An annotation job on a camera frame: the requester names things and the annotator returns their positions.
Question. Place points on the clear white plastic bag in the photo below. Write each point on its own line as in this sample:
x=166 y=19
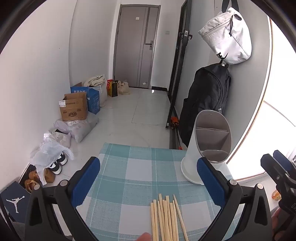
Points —
x=48 y=153

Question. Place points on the orange snack cup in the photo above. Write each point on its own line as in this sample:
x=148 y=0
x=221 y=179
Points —
x=276 y=195

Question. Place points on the black floor rail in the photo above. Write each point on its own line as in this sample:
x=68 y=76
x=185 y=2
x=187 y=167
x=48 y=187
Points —
x=174 y=139

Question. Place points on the frosted glass window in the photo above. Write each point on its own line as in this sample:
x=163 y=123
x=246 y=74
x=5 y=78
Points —
x=277 y=92

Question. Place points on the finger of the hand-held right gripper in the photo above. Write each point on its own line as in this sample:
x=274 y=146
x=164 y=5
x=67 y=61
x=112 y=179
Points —
x=281 y=160
x=271 y=168

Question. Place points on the bunch of wooden chopsticks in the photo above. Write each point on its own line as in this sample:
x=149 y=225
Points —
x=159 y=220

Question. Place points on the white bag with cloth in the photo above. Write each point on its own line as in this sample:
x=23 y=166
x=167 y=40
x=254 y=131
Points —
x=103 y=95

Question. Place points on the red bag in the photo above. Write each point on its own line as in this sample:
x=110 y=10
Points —
x=108 y=83

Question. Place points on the dark blue shoe box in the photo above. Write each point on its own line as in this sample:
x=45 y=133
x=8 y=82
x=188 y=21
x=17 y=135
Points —
x=11 y=201

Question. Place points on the teal checked placemat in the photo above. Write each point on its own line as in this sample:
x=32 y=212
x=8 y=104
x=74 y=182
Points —
x=138 y=173

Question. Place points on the grey entrance door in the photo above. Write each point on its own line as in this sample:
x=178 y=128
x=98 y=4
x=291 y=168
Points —
x=129 y=46

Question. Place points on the brown cardboard box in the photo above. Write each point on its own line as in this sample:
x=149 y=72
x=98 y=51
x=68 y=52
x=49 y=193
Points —
x=74 y=111

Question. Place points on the white parcel bag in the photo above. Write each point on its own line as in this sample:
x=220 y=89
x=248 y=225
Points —
x=60 y=139
x=61 y=126

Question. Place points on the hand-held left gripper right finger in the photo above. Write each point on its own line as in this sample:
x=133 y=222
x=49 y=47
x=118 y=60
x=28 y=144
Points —
x=211 y=183

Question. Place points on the beige plastic bag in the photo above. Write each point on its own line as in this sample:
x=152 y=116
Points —
x=123 y=89

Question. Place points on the person's left hand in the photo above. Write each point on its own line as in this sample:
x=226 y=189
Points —
x=144 y=237

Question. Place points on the orange black tool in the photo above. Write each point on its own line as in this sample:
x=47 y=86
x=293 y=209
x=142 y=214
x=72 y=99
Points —
x=174 y=121

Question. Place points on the grey parcel bag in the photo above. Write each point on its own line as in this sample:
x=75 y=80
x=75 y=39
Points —
x=84 y=127

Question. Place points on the person's right hand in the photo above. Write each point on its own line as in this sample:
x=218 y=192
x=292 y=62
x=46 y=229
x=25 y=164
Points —
x=275 y=222

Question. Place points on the yellow black paper bag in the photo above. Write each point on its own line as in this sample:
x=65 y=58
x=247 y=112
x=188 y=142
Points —
x=113 y=89

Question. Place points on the black white sneaker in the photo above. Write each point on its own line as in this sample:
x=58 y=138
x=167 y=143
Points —
x=55 y=168
x=63 y=160

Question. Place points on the black backpack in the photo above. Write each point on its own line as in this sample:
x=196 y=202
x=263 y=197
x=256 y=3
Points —
x=203 y=97

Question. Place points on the black framed glass door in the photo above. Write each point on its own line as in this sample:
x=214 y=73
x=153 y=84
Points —
x=182 y=58

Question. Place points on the white hanging sling bag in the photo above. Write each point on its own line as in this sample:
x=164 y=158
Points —
x=229 y=39

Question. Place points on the blue cardboard box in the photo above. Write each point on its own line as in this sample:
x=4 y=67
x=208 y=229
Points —
x=93 y=102

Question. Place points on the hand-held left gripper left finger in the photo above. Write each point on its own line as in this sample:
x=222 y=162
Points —
x=85 y=180

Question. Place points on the white grey utensil holder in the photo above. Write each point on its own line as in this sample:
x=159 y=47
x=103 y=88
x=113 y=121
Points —
x=192 y=148

